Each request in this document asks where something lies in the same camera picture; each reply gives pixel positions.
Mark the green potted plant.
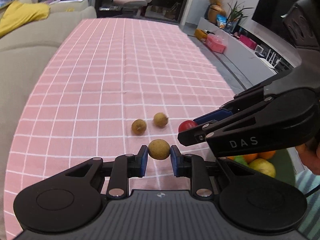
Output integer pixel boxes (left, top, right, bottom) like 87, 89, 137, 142
227, 2, 253, 23

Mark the pink storage box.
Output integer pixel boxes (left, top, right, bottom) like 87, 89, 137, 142
205, 34, 226, 54

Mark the orange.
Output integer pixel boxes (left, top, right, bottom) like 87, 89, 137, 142
243, 153, 258, 164
258, 151, 276, 160

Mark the person right hand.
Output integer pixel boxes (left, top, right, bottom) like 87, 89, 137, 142
296, 144, 320, 176

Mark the orange box on floor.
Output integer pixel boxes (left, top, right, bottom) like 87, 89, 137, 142
194, 29, 208, 42

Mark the pink checkered tablecloth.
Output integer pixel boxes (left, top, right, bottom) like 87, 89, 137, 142
4, 18, 234, 239

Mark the black television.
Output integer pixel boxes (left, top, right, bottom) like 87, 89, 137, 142
252, 0, 298, 37

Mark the magenta box on console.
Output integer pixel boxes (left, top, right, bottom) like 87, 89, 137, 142
239, 35, 257, 50

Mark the yellow lemon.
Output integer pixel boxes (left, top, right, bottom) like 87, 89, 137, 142
249, 158, 276, 178

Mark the orange round vase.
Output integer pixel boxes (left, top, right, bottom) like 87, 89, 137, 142
207, 5, 226, 24

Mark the blue snack bag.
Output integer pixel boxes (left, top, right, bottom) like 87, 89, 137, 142
216, 14, 227, 29

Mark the brown longan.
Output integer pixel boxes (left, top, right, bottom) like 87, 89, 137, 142
131, 119, 147, 135
148, 139, 170, 160
153, 112, 168, 128

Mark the yellow cushion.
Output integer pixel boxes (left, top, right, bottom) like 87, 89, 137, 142
1, 1, 50, 37

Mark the green colander bowl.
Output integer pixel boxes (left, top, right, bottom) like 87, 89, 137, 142
220, 148, 297, 186

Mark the white router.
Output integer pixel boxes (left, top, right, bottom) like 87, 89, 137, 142
260, 50, 281, 73

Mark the red cherry tomato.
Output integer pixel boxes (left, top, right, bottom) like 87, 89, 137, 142
178, 120, 197, 133

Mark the beige sofa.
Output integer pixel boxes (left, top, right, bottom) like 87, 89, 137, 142
0, 0, 98, 221

